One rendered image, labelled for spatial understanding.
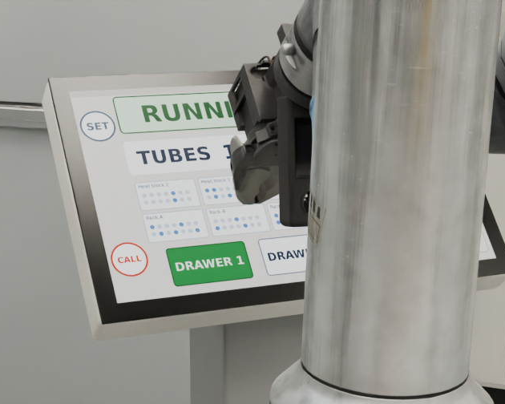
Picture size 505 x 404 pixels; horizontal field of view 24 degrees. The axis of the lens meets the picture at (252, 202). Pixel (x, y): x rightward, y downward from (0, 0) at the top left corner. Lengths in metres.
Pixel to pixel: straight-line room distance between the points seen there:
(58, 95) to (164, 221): 0.19
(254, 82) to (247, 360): 0.46
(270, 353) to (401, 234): 0.90
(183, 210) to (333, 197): 0.77
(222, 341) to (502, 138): 0.63
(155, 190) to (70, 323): 1.16
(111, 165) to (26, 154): 1.11
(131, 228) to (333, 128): 0.75
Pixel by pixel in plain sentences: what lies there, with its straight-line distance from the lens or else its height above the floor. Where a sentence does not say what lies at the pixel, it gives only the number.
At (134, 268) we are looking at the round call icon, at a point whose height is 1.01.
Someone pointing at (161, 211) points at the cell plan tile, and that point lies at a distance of 1.30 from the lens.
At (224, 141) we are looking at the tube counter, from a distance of 1.37.
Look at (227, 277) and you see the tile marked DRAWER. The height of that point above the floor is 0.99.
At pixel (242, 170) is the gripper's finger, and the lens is 1.08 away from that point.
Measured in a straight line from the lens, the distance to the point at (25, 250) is 2.47.
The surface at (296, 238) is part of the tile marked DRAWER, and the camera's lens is 1.34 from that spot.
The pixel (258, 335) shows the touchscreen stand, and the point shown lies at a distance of 1.42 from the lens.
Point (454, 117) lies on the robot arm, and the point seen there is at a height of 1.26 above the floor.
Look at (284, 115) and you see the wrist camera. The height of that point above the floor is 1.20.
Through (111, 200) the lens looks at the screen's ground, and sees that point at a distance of 1.29.
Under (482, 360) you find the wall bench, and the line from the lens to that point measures 3.50.
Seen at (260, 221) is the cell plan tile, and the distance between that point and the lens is 1.33.
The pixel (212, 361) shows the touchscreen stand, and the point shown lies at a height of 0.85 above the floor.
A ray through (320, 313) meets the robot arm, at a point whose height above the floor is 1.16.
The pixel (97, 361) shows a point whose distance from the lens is 2.44.
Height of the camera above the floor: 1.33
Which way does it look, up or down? 12 degrees down
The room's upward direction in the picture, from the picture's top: straight up
